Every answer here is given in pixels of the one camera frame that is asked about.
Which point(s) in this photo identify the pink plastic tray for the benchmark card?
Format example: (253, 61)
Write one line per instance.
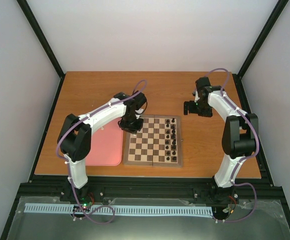
(106, 146)

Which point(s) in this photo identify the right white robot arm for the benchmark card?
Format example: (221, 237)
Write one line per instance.
(240, 135)

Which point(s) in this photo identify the light blue cable duct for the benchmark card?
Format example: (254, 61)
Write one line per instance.
(122, 210)

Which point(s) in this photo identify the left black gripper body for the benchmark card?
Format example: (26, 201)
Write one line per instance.
(129, 123)

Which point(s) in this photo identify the wooden chess board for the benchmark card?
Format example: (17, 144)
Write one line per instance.
(154, 145)

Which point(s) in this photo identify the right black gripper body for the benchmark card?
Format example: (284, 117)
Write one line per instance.
(200, 108)

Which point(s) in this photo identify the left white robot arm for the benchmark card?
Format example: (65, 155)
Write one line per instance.
(75, 138)

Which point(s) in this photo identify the black aluminium frame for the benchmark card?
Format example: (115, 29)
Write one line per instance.
(49, 186)

